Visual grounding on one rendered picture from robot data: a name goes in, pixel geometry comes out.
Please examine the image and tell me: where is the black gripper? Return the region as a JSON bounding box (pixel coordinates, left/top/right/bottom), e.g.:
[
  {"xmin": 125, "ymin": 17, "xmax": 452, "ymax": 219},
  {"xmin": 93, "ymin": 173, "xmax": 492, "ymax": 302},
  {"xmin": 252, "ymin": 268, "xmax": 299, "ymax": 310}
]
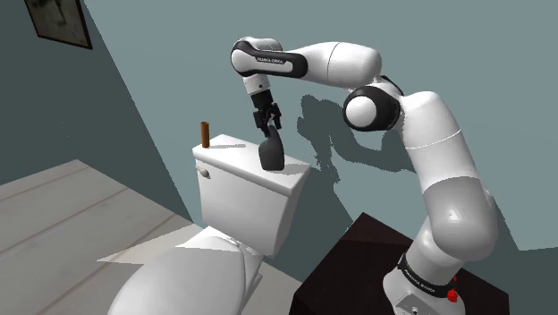
[{"xmin": 250, "ymin": 89, "xmax": 283, "ymax": 135}]

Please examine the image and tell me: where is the dark grey spray bottle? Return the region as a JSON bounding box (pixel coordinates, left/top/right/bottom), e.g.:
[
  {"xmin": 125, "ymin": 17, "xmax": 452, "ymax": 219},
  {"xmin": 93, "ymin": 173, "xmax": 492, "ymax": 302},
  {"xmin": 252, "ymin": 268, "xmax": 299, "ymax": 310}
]
[{"xmin": 258, "ymin": 124, "xmax": 286, "ymax": 172}]

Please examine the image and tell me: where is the white toilet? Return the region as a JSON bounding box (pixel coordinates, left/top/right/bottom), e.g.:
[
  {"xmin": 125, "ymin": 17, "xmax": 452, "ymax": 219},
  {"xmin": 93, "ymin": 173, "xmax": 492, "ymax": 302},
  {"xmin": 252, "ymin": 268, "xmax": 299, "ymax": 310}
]
[{"xmin": 106, "ymin": 133, "xmax": 312, "ymax": 315}]

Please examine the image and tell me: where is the dark robot stand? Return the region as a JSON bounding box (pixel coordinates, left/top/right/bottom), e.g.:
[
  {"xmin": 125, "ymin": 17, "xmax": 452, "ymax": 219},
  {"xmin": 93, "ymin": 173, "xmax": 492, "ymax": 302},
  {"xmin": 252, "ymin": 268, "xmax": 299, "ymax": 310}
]
[{"xmin": 288, "ymin": 211, "xmax": 511, "ymax": 315}]

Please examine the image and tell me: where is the dark framed wall picture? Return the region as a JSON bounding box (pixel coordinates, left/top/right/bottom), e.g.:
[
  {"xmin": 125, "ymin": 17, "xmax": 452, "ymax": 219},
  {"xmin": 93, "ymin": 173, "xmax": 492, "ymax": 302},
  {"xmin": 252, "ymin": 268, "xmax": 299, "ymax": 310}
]
[{"xmin": 23, "ymin": 0, "xmax": 94, "ymax": 50}]

